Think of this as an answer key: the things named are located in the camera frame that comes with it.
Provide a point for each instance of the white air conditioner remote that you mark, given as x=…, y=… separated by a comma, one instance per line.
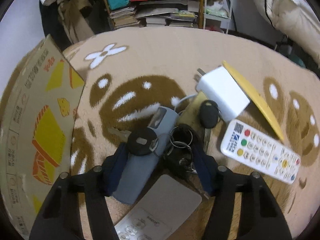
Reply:
x=161, y=211

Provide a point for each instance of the black hanging coat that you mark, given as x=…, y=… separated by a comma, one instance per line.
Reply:
x=51, y=25

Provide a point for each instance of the gold card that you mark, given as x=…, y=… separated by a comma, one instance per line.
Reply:
x=190, y=116

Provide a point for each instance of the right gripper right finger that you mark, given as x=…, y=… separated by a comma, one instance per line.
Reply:
x=260, y=216

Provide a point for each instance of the black key bunch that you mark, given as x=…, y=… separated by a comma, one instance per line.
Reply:
x=177, y=156

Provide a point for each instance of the cardboard box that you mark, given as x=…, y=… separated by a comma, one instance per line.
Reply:
x=38, y=112

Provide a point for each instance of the stack of books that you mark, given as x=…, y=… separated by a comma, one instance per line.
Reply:
x=172, y=13

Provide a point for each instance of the white TV remote coloured buttons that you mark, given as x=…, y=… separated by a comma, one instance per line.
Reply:
x=260, y=152

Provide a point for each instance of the yellow flat book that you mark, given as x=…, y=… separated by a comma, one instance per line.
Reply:
x=256, y=98

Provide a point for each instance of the light blue cylindrical case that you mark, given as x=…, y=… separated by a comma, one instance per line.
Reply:
x=146, y=146

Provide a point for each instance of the beige tote bag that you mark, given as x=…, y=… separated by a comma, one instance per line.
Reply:
x=74, y=23

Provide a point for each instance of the cream office chair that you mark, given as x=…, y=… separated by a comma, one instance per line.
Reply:
x=295, y=19

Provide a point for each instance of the white power adapter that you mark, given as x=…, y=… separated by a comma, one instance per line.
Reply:
x=219, y=86

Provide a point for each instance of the black single car key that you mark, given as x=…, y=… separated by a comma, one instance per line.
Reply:
x=209, y=116

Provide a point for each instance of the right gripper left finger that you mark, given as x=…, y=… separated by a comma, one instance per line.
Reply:
x=59, y=215

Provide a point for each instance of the white utility cart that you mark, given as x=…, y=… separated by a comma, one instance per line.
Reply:
x=217, y=15

